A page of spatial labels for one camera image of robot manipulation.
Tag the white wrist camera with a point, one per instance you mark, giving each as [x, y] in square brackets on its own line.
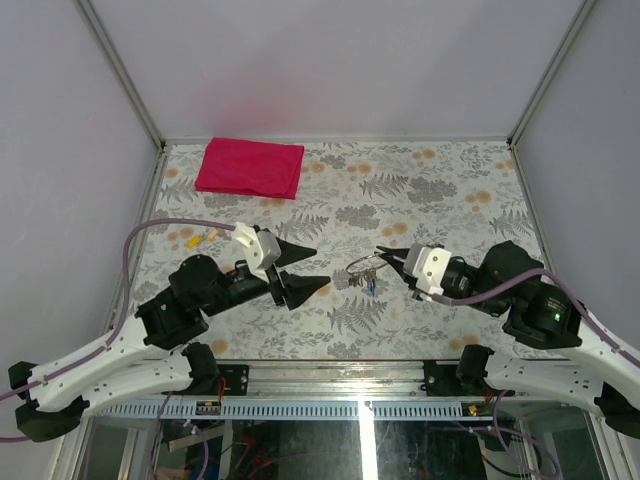
[260, 248]
[426, 266]

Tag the white slotted cable duct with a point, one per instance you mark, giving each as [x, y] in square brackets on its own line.
[245, 409]

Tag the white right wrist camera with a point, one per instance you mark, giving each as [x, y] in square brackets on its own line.
[426, 266]

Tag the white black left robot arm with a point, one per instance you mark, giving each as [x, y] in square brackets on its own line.
[155, 350]

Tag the yellow tagged key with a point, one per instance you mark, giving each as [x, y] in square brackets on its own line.
[193, 242]
[212, 234]

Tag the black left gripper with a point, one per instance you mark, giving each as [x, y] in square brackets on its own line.
[298, 287]

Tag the metal keyring with clips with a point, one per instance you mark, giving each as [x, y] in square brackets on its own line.
[363, 269]

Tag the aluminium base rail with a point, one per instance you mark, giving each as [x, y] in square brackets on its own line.
[337, 380]

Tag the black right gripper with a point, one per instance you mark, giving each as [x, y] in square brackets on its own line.
[396, 263]

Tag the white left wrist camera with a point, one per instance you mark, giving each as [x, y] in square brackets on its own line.
[260, 248]

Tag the blue tagged key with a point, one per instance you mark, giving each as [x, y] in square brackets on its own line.
[371, 287]

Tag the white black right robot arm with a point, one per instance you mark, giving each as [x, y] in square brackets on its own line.
[541, 313]

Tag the folded pink cloth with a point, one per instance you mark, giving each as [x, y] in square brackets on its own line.
[250, 168]

